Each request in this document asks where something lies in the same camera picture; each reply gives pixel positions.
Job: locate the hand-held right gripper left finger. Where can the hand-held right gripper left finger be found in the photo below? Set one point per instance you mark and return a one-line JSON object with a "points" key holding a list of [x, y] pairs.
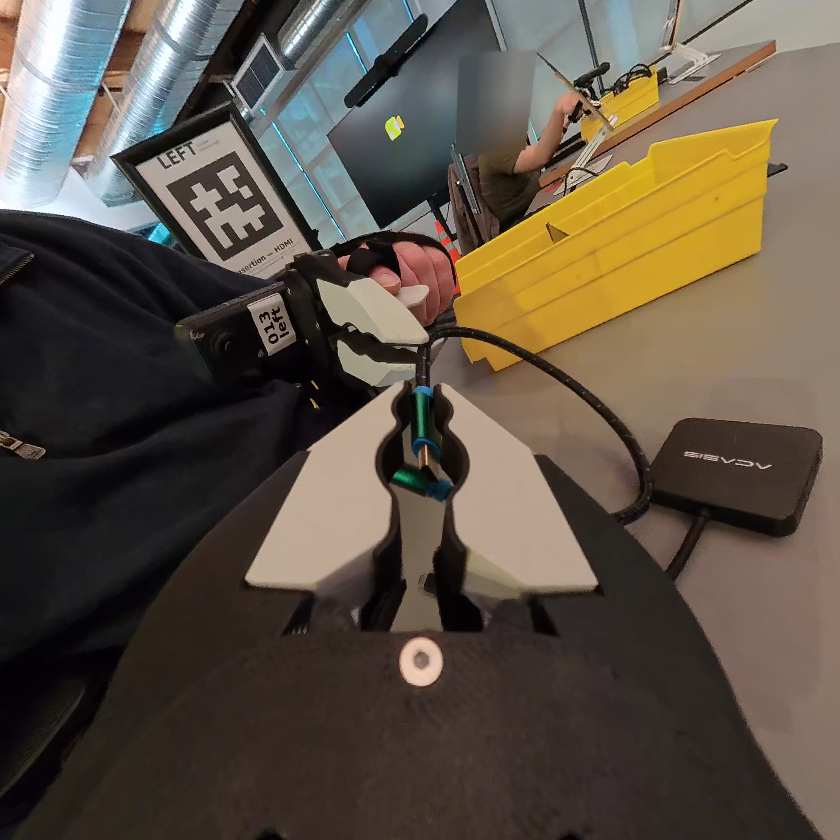
{"points": [[321, 518]]}

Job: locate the black video bar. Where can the black video bar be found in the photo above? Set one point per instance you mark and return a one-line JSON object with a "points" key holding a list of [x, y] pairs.
{"points": [[387, 59]]}

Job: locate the white laptop stand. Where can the white laptop stand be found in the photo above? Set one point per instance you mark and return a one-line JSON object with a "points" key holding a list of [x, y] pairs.
{"points": [[689, 56]]}

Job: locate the black framed sign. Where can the black framed sign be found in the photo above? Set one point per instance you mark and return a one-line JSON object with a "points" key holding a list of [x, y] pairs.
{"points": [[216, 197]]}

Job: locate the yellow plastic bin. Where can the yellow plastic bin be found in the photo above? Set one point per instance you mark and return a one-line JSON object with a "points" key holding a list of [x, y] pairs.
{"points": [[623, 102]]}

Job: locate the yellow divided storage bin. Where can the yellow divided storage bin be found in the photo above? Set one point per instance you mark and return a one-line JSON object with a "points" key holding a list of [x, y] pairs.
{"points": [[623, 262]]}

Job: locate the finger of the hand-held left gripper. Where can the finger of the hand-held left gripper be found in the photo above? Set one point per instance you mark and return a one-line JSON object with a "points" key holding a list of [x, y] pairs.
{"points": [[367, 367], [374, 308]]}

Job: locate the large black television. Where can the large black television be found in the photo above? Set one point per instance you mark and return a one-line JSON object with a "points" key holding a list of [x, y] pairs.
{"points": [[426, 164]]}

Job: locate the black and silver usb hub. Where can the black and silver usb hub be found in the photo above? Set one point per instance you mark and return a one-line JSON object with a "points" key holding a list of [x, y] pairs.
{"points": [[741, 479]]}

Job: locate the wooden edged desk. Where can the wooden edged desk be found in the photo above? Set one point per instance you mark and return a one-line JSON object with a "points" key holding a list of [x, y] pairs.
{"points": [[735, 65]]}

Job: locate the white wall vent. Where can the white wall vent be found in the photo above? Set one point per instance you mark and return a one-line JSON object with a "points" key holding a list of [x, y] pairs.
{"points": [[259, 72]]}

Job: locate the silver ventilation duct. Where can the silver ventilation duct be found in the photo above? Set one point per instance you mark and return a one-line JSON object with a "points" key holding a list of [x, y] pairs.
{"points": [[52, 85], [157, 79]]}

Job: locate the person's left hand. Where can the person's left hand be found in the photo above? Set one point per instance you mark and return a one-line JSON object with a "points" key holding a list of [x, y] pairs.
{"points": [[426, 269]]}

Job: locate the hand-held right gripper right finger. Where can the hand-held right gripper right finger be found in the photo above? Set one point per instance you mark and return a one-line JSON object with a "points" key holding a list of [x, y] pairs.
{"points": [[518, 525]]}

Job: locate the silver ceiling pipe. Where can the silver ceiling pipe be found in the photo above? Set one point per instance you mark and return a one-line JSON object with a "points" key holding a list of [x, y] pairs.
{"points": [[315, 26]]}

